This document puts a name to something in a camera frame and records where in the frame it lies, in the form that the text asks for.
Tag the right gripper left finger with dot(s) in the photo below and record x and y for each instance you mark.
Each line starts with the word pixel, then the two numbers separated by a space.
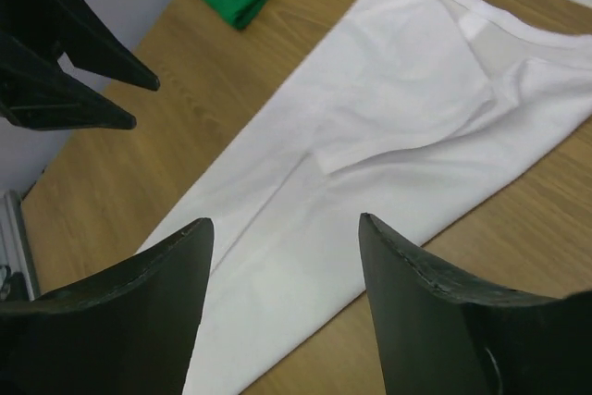
pixel 129 329

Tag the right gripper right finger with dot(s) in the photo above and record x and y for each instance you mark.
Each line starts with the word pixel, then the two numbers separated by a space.
pixel 442 330

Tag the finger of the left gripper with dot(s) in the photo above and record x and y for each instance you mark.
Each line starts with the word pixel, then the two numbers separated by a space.
pixel 52 28
pixel 38 95

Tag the white t shirt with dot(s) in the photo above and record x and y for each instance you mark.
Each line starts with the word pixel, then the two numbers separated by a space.
pixel 413 110

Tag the aluminium rail frame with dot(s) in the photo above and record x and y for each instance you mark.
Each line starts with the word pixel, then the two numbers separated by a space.
pixel 19 281

